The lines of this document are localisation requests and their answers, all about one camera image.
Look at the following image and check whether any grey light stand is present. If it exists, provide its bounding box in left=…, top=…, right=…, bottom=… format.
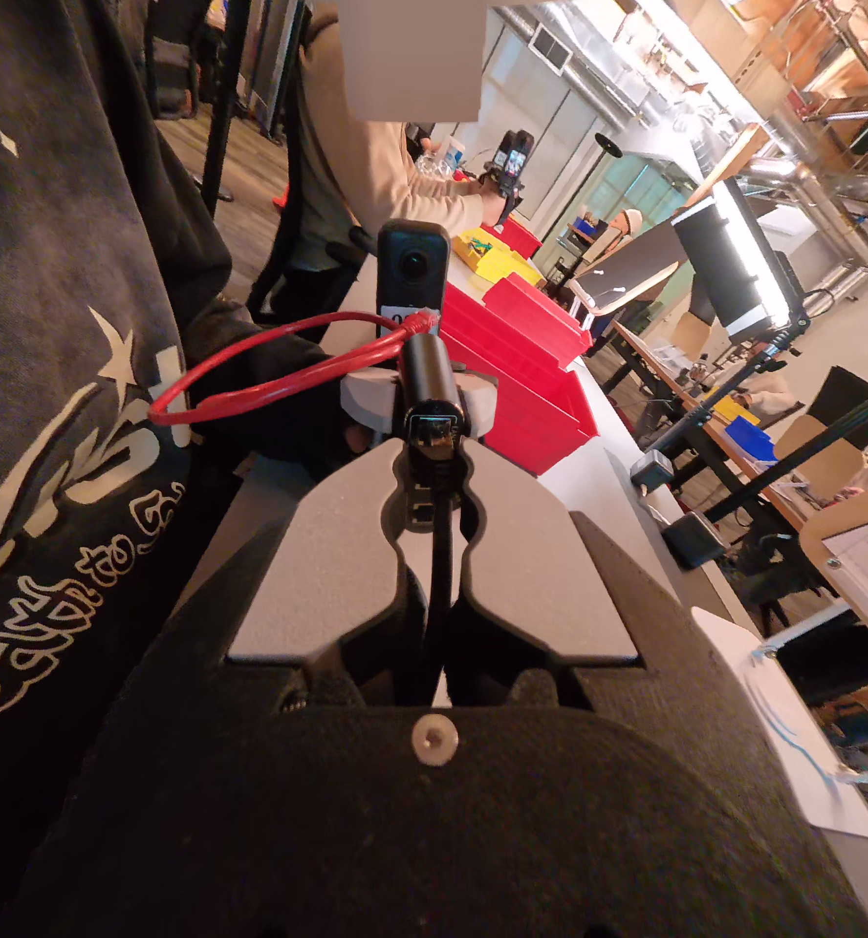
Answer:
left=635, top=322, right=809, bottom=470

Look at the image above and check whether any blue plastic bin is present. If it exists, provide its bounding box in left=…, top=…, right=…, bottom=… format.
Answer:
left=723, top=419, right=778, bottom=463

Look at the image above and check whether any silver air duct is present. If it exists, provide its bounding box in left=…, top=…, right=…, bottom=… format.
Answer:
left=493, top=7, right=699, bottom=148
left=742, top=110, right=868, bottom=294

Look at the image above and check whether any yellow plastic bin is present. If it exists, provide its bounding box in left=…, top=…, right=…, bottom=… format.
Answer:
left=705, top=392, right=761, bottom=427
left=452, top=229, right=545, bottom=290

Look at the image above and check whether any red plastic bin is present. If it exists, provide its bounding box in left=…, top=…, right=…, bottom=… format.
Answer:
left=434, top=322, right=598, bottom=477
left=441, top=275, right=595, bottom=367
left=493, top=216, right=543, bottom=257

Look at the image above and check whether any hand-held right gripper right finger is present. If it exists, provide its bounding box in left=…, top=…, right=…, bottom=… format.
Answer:
left=457, top=440, right=642, bottom=668

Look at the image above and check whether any black panel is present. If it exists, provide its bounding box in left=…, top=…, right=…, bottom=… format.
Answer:
left=808, top=365, right=868, bottom=441

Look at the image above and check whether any black ethernet cable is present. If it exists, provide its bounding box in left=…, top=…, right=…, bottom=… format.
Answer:
left=405, top=440, right=472, bottom=708

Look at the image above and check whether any black table clamp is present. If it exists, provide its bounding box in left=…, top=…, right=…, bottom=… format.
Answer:
left=630, top=448, right=677, bottom=493
left=661, top=512, right=728, bottom=571

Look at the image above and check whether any black floor lamp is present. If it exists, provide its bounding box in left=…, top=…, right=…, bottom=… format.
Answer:
left=577, top=132, right=626, bottom=221

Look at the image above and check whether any black ethernet port adapter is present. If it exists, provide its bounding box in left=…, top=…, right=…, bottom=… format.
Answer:
left=396, top=333, right=475, bottom=530

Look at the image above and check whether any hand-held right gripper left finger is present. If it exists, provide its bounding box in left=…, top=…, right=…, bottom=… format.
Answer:
left=225, top=437, right=409, bottom=668

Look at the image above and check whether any red ethernet cable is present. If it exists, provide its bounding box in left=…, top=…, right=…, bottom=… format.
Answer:
left=147, top=309, right=442, bottom=429

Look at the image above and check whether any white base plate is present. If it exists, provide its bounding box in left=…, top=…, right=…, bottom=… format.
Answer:
left=691, top=607, right=868, bottom=840

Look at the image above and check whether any studio light panel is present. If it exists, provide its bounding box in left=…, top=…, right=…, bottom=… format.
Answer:
left=670, top=176, right=809, bottom=345

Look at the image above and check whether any wooden work table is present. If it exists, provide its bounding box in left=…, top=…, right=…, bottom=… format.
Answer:
left=610, top=319, right=809, bottom=529

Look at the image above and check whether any black stand pole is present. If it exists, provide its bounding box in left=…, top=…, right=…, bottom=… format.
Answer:
left=701, top=377, right=868, bottom=521

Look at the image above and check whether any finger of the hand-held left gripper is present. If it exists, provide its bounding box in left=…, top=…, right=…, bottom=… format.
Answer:
left=340, top=366, right=406, bottom=444
left=459, top=370, right=501, bottom=441

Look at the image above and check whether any dark printed shirt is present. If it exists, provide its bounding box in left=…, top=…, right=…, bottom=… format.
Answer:
left=0, top=0, right=237, bottom=938

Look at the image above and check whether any white wall vent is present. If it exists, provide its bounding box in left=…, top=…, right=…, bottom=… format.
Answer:
left=529, top=22, right=573, bottom=70

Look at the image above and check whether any person's left forearm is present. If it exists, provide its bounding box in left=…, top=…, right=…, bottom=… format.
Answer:
left=185, top=293, right=354, bottom=485

